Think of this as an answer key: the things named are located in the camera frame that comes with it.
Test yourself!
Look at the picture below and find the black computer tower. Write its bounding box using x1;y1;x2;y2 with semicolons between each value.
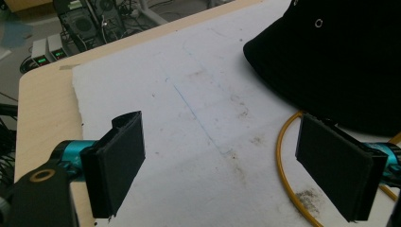
52;0;127;51

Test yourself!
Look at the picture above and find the yellow cable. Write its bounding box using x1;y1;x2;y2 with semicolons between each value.
275;110;401;227

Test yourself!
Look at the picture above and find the white paper sheet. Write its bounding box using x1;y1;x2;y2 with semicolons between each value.
71;0;401;227

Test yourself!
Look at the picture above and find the black cables bundle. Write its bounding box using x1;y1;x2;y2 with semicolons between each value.
0;91;19;190

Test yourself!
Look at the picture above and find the black bucket hat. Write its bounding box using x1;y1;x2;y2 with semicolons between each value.
242;0;401;137

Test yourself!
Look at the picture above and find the grey power supply unit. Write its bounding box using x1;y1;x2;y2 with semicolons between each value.
46;33;68;61
30;38;53;67

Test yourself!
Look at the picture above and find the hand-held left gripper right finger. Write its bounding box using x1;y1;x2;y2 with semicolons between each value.
295;113;401;223

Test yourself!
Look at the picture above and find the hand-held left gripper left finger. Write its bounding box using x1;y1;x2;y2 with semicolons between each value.
51;110;147;219

